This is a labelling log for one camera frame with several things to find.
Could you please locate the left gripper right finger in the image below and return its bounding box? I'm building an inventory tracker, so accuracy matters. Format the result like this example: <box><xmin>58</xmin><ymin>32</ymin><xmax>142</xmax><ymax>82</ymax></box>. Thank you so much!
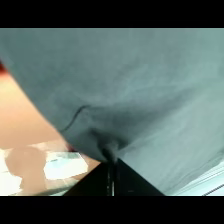
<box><xmin>114</xmin><ymin>157</ymin><xmax>165</xmax><ymax>197</ymax></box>

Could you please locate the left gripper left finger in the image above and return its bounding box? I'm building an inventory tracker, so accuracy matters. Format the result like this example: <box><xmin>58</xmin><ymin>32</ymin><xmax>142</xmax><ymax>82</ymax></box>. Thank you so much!
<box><xmin>63</xmin><ymin>161</ymin><xmax>112</xmax><ymax>197</ymax></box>

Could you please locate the grey T-shirt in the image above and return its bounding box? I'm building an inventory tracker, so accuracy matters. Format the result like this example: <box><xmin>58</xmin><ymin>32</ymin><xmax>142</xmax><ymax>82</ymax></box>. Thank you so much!
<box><xmin>0</xmin><ymin>28</ymin><xmax>224</xmax><ymax>197</ymax></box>

